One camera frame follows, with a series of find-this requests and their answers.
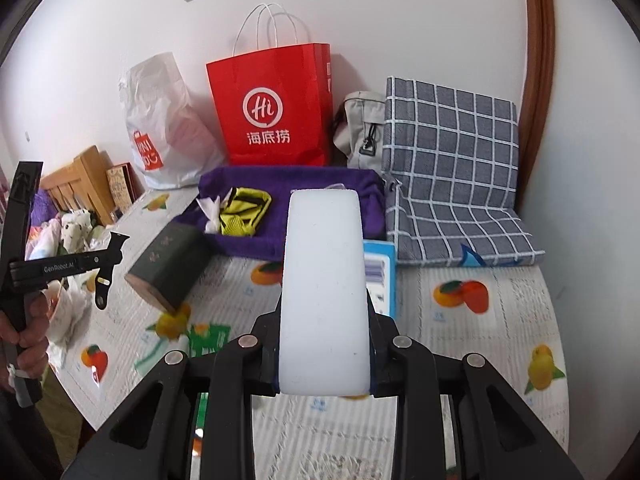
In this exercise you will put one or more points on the blue and white box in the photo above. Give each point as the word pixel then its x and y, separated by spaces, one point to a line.
pixel 380 270

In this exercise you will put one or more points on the wooden door frame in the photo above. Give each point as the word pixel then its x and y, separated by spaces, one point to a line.
pixel 540 60

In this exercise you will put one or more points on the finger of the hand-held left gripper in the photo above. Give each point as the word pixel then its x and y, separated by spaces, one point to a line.
pixel 107 259

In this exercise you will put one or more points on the purple towel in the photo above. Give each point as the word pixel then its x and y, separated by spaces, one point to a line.
pixel 280 177

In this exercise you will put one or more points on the yellow and black pouch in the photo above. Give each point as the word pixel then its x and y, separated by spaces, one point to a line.
pixel 240 210

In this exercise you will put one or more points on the fruit print tablecloth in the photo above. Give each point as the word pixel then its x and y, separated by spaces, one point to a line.
pixel 450 335

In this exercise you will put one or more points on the clear plastic bag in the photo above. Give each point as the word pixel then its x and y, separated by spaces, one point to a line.
pixel 65 310

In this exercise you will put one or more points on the red paper bag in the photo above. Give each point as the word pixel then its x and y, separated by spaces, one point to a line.
pixel 270 85

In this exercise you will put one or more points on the dark green box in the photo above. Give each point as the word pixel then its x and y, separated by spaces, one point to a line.
pixel 170 260

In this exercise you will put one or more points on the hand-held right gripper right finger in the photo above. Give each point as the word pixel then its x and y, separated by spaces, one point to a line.
pixel 380 360

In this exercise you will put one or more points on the wooden rack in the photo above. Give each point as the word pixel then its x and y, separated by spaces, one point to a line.
pixel 90 175

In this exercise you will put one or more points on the grey checked cushion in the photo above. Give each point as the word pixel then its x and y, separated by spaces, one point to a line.
pixel 450 160

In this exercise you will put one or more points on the white spotted plush toy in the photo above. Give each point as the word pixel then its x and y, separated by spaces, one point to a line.
pixel 75 230

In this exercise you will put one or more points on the white sponge block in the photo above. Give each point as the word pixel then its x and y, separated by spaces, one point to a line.
pixel 325 285

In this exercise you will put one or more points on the person's left hand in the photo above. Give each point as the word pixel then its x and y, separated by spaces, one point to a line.
pixel 37 340

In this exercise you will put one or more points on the white candy wrapper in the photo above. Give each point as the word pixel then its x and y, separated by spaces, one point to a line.
pixel 210 215

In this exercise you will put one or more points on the grey fabric bag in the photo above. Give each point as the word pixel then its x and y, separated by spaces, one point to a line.
pixel 355 120

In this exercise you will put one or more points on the brown framed box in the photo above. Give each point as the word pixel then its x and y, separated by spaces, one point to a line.
pixel 120 185

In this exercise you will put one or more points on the white plastic bag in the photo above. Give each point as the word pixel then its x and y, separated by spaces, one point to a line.
pixel 170 135

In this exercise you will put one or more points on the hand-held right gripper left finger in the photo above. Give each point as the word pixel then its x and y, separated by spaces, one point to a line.
pixel 267 360

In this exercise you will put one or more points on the person's left forearm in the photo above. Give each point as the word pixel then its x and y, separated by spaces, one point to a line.
pixel 25 440

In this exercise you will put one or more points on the purple fabric piece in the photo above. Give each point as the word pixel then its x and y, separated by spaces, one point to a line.
pixel 41 207

